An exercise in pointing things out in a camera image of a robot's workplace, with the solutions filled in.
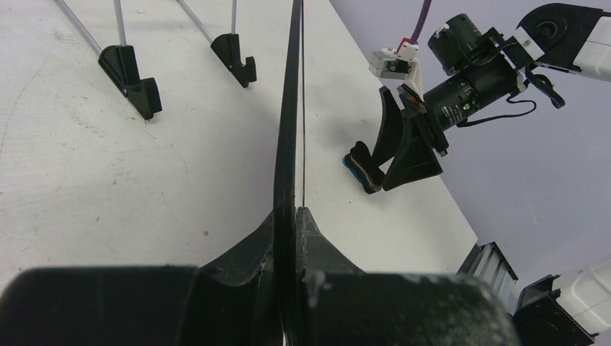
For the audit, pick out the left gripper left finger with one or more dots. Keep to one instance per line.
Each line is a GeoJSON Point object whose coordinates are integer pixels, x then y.
{"type": "Point", "coordinates": [229, 301]}

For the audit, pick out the aluminium right side rail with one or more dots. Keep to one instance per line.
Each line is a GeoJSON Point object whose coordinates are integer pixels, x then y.
{"type": "Point", "coordinates": [488, 263]}

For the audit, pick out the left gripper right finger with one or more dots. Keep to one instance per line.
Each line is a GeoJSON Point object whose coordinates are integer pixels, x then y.
{"type": "Point", "coordinates": [342, 305]}

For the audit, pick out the blue whiteboard eraser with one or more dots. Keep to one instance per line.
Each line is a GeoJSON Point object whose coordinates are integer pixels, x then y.
{"type": "Point", "coordinates": [361, 164]}

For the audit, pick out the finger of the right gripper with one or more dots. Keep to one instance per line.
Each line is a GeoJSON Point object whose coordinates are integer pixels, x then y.
{"type": "Point", "coordinates": [413, 159]}
{"type": "Point", "coordinates": [390, 133]}

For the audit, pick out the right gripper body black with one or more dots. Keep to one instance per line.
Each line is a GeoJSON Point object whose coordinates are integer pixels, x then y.
{"type": "Point", "coordinates": [450, 104]}

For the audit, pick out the small whiteboard black frame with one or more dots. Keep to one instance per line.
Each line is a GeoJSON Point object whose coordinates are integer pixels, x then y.
{"type": "Point", "coordinates": [284, 240]}

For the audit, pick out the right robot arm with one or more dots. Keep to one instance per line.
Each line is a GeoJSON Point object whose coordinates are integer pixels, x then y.
{"type": "Point", "coordinates": [567, 309]}

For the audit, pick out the wire whiteboard stand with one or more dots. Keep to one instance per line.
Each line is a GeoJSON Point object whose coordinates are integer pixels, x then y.
{"type": "Point", "coordinates": [119, 61]}

